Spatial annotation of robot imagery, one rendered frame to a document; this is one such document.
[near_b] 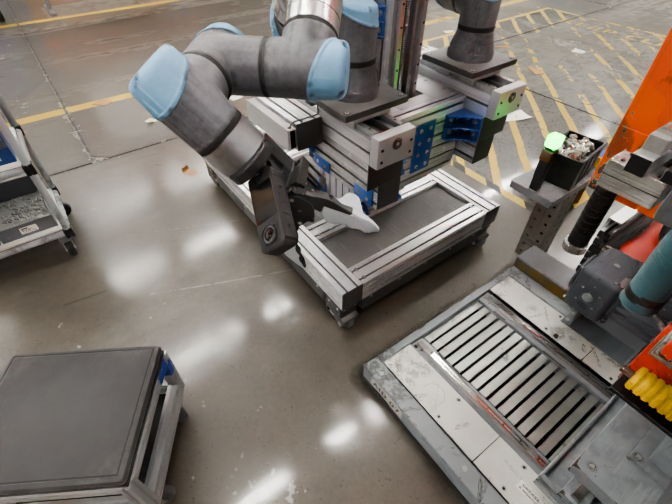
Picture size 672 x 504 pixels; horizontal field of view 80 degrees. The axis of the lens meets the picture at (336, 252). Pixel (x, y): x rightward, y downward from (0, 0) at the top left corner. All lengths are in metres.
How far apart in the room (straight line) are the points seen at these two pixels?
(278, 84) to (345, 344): 1.13
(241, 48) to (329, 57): 0.11
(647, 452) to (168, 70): 1.31
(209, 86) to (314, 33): 0.15
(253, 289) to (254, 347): 0.28
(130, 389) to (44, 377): 0.24
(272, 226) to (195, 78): 0.19
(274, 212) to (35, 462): 0.87
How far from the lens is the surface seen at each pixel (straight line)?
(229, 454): 1.40
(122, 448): 1.12
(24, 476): 1.20
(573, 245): 0.88
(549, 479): 1.29
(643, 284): 1.20
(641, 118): 1.45
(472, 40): 1.48
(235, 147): 0.52
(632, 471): 1.33
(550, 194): 1.60
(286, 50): 0.56
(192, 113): 0.51
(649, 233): 1.94
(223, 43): 0.59
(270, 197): 0.52
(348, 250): 1.55
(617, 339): 1.74
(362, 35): 1.12
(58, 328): 1.90
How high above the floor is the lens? 1.29
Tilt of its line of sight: 45 degrees down
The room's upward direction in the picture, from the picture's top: straight up
